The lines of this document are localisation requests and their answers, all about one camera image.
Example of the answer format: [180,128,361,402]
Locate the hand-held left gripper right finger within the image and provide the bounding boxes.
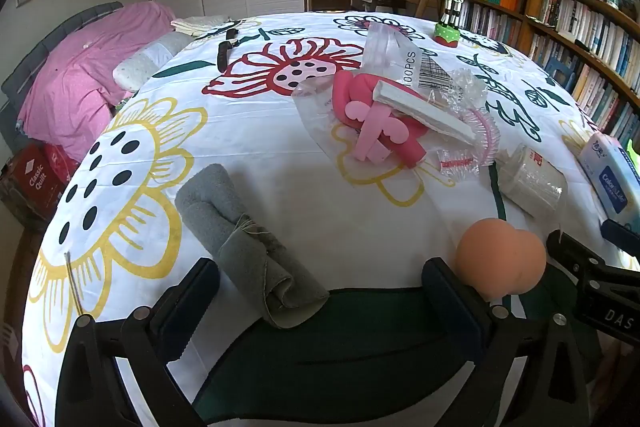
[421,257,593,427]

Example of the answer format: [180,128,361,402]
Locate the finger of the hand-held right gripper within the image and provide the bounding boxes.
[601,218,640,254]
[546,229,616,280]

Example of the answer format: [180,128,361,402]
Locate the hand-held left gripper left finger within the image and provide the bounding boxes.
[55,257,221,427]

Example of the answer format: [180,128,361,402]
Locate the grey cloth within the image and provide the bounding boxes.
[175,163,330,330]

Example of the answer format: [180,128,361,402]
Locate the peach makeup sponge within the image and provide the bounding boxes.
[454,218,547,303]

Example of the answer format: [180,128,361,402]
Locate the pink foam piece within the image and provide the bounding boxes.
[345,99,403,162]

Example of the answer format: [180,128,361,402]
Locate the clear zip bag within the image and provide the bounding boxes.
[364,22,455,94]

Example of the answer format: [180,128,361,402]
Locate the blue and white tissue pack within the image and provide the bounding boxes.
[579,132,640,219]

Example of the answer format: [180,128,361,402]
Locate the small clear red-print packet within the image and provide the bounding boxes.
[434,147,482,178]

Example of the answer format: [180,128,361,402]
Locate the floral printed bed sheet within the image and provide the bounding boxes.
[20,9,640,427]

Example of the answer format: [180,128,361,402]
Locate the crumpled clear plastic bag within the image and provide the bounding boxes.
[429,69,489,118]

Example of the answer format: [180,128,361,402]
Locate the red cardboard box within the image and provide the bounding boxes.
[0,142,78,220]

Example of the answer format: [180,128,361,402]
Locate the rows of books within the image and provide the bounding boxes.
[459,0,640,142]

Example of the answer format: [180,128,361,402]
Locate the white dotted pillow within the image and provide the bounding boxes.
[112,32,177,96]

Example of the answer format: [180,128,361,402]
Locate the pink blanket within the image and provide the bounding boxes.
[17,2,177,164]

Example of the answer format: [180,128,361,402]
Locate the striped giraffe toy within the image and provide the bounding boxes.
[433,0,467,48]

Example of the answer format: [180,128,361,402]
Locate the folded cream cloth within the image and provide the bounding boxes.
[170,13,228,38]

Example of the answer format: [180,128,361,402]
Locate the grey bed headboard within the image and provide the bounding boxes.
[0,1,123,158]

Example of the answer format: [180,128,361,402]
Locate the black strap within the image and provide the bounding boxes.
[216,27,242,71]

